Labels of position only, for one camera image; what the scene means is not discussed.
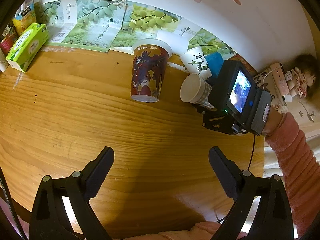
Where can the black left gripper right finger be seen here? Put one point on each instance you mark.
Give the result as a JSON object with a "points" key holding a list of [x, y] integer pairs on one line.
{"points": [[273, 219]]}

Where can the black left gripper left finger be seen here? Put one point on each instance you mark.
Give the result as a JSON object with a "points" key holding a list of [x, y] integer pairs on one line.
{"points": [[49, 218]]}

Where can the grey checked paper cup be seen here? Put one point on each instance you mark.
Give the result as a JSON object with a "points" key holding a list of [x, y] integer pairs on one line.
{"points": [[195, 90]]}

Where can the pink sleeve right forearm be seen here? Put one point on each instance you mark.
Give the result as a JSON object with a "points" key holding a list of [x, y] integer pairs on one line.
{"points": [[298, 165]]}

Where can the blue plastic cup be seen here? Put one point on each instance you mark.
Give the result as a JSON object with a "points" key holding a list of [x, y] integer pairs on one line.
{"points": [[215, 62]]}

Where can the panda print paper cup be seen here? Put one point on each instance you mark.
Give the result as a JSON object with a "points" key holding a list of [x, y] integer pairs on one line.
{"points": [[195, 62]]}

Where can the red robot print cup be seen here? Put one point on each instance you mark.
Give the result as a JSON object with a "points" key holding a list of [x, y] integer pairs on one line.
{"points": [[150, 59]]}

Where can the letter print fabric bag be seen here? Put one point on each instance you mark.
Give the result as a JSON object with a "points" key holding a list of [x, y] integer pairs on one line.
{"points": [[265, 81]]}

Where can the pink power strip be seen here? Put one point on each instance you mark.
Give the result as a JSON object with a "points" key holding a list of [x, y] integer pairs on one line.
{"points": [[279, 78]]}

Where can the rag doll brown hair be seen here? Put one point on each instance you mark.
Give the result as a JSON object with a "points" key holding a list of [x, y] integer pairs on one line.
{"points": [[303, 79]]}

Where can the white squeeze bottle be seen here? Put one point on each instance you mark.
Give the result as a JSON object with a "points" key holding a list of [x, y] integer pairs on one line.
{"points": [[3, 62]]}

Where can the grape print paper sheet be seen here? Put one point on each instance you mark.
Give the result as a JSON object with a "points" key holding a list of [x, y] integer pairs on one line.
{"points": [[106, 24]]}

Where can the green tissue box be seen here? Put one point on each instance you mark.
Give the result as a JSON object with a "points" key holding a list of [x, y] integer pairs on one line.
{"points": [[26, 47]]}

